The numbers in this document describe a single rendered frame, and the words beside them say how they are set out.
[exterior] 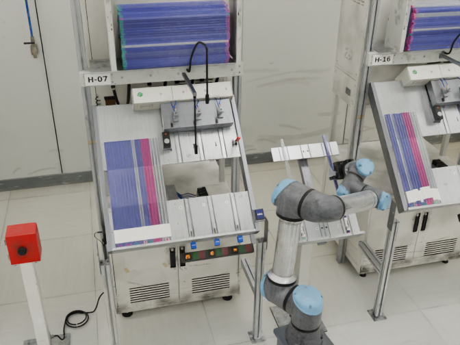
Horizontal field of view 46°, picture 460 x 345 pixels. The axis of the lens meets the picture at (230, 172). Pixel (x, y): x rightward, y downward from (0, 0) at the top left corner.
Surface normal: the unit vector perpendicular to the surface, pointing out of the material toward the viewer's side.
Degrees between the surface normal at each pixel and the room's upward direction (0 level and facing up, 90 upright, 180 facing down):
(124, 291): 90
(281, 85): 90
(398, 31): 90
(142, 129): 43
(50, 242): 0
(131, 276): 90
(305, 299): 7
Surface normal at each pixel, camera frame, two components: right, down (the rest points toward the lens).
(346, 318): 0.01, -0.88
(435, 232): 0.25, 0.47
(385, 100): 0.18, -0.29
